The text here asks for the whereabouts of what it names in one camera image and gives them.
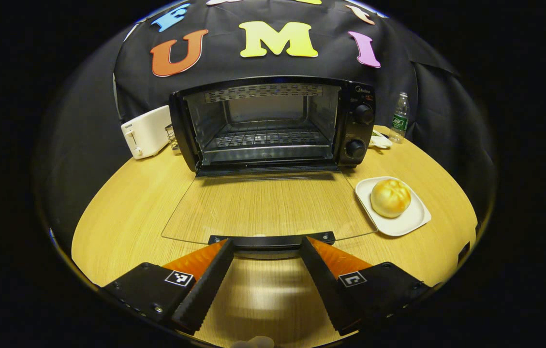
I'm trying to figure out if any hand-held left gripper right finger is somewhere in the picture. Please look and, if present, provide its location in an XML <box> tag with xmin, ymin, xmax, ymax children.
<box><xmin>299</xmin><ymin>236</ymin><xmax>433</xmax><ymax>337</ymax></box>

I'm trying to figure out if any small metal wire basket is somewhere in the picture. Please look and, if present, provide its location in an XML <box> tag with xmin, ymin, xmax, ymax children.
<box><xmin>164</xmin><ymin>124</ymin><xmax>180</xmax><ymax>151</ymax></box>

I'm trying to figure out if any clear plastic water bottle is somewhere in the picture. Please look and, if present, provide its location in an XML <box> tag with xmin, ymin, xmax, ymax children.
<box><xmin>389</xmin><ymin>92</ymin><xmax>410</xmax><ymax>144</ymax></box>

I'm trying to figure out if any small white dish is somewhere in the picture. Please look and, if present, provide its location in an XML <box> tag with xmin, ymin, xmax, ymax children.
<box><xmin>369</xmin><ymin>130</ymin><xmax>393</xmax><ymax>149</ymax></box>

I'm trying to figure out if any white square plate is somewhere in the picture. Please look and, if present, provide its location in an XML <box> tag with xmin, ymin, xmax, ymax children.
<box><xmin>355</xmin><ymin>176</ymin><xmax>432</xmax><ymax>237</ymax></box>

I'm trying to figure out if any metal oven rack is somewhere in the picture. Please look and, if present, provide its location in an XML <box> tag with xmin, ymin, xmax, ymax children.
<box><xmin>203</xmin><ymin>127</ymin><xmax>335</xmax><ymax>164</ymax></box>

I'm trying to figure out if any black electric oven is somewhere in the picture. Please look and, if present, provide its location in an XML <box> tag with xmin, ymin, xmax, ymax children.
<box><xmin>162</xmin><ymin>76</ymin><xmax>380</xmax><ymax>250</ymax></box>

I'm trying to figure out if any white toaster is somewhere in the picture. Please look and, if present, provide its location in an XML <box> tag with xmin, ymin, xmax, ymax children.
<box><xmin>120</xmin><ymin>105</ymin><xmax>173</xmax><ymax>160</ymax></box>

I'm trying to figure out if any golden bread bun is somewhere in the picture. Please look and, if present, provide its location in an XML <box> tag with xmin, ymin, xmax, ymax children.
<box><xmin>370</xmin><ymin>178</ymin><xmax>412</xmax><ymax>218</ymax></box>

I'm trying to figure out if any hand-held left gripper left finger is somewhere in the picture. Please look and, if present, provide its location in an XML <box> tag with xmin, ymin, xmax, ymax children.
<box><xmin>101</xmin><ymin>238</ymin><xmax>235</xmax><ymax>335</ymax></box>

